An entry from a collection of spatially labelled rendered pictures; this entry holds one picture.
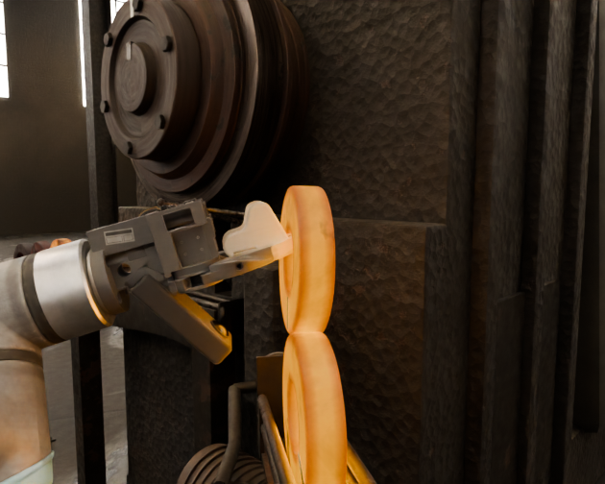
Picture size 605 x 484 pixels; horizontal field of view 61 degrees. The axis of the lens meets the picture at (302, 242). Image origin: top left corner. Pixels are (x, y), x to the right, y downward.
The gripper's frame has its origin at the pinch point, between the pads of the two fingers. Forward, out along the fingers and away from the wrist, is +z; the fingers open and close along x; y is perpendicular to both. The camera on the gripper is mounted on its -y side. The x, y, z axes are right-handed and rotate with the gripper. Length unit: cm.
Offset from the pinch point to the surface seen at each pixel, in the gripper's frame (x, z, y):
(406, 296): 17.2, 14.9, -14.9
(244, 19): 32.1, 5.1, 31.5
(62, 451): 129, -85, -67
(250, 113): 31.0, 1.7, 17.3
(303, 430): -13.5, -5.9, -12.6
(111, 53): 51, -18, 37
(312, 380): -12.6, -4.0, -9.2
